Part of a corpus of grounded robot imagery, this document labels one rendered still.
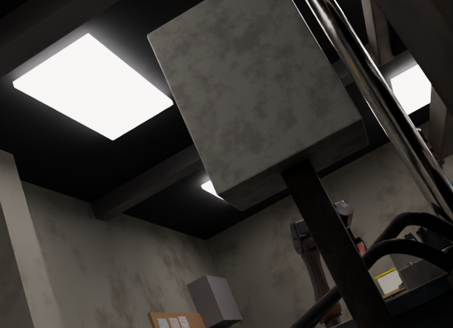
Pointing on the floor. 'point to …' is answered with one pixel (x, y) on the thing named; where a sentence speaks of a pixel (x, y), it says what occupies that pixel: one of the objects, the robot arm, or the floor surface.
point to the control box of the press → (269, 118)
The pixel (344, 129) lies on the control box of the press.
